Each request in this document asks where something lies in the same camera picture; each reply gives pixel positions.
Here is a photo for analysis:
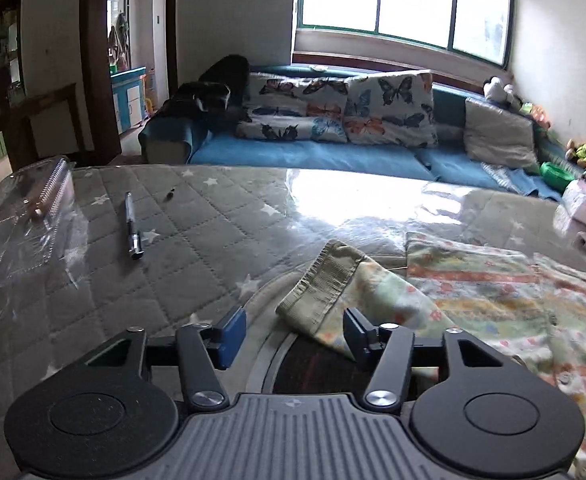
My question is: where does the patterned green children's jacket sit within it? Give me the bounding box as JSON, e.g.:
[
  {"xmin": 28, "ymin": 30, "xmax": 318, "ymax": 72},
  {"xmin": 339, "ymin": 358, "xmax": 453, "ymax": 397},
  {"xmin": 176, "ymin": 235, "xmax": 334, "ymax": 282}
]
[{"xmin": 276, "ymin": 233, "xmax": 586, "ymax": 479}]

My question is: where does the black clothes pile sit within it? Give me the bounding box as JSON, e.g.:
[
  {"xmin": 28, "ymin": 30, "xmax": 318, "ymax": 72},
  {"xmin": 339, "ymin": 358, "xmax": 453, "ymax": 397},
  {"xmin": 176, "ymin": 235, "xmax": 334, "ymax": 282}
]
[{"xmin": 155, "ymin": 54, "xmax": 250, "ymax": 122}]

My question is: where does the round black induction cooktop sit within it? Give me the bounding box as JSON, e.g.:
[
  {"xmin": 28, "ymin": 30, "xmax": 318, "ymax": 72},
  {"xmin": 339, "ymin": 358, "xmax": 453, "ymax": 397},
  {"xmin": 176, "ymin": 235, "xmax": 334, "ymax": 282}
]
[{"xmin": 257, "ymin": 333, "xmax": 371, "ymax": 396}]

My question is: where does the grey quilted star table mat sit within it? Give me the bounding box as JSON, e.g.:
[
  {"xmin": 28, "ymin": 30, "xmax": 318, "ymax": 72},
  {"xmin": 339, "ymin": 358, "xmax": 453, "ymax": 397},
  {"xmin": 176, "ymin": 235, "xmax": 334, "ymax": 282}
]
[{"xmin": 0, "ymin": 166, "xmax": 586, "ymax": 479}]

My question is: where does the black pen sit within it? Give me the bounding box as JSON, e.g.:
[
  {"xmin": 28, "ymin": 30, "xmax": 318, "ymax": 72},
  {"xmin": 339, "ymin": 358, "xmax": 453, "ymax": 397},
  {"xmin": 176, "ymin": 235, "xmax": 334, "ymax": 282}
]
[{"xmin": 125, "ymin": 192, "xmax": 144, "ymax": 260}]

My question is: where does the clear plastic box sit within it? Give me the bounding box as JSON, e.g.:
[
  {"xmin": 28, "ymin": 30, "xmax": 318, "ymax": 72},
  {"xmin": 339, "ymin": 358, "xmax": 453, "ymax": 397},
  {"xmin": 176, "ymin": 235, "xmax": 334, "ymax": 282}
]
[{"xmin": 0, "ymin": 156, "xmax": 88, "ymax": 287}]

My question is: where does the blue sofa bench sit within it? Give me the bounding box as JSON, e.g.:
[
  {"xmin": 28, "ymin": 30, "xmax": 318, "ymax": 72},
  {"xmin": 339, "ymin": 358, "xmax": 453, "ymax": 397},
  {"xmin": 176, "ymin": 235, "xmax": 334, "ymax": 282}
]
[{"xmin": 139, "ymin": 67, "xmax": 582, "ymax": 200}]

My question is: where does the grey plain cushion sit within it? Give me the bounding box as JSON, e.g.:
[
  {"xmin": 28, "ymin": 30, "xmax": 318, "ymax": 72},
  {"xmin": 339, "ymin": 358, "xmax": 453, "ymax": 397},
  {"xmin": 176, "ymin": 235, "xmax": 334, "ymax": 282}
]
[{"xmin": 463, "ymin": 99, "xmax": 539, "ymax": 174}]

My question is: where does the green plastic bowl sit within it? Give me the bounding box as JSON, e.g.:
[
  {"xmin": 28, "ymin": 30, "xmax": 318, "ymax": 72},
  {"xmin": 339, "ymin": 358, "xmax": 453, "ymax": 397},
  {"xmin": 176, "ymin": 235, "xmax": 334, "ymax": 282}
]
[{"xmin": 540, "ymin": 162, "xmax": 575, "ymax": 194}]

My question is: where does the large butterfly pillow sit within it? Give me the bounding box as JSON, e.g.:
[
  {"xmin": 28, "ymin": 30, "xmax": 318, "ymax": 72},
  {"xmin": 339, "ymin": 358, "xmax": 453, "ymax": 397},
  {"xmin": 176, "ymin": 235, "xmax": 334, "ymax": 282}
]
[{"xmin": 343, "ymin": 70, "xmax": 438, "ymax": 148}]

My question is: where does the flat butterfly pillow stack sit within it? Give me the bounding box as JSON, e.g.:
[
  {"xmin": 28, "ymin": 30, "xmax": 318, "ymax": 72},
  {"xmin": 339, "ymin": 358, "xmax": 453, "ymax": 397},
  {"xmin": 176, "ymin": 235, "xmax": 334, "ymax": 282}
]
[{"xmin": 235, "ymin": 73, "xmax": 348, "ymax": 143}]

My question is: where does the blue white cabinet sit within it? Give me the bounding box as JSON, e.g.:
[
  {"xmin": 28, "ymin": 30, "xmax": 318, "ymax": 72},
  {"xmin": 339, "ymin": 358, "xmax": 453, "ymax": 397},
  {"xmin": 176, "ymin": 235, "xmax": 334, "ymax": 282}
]
[{"xmin": 110, "ymin": 66, "xmax": 146, "ymax": 134}]

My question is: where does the white plush toy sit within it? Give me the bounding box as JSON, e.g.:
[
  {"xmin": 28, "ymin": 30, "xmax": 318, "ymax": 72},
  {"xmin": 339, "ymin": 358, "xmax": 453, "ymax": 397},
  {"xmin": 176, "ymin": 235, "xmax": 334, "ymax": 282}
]
[{"xmin": 483, "ymin": 76, "xmax": 523, "ymax": 110}]

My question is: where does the green framed window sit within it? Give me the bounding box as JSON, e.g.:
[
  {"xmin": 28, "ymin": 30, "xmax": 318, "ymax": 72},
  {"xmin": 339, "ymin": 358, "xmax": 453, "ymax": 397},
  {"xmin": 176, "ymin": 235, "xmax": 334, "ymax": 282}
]
[{"xmin": 297, "ymin": 0, "xmax": 513, "ymax": 67}]

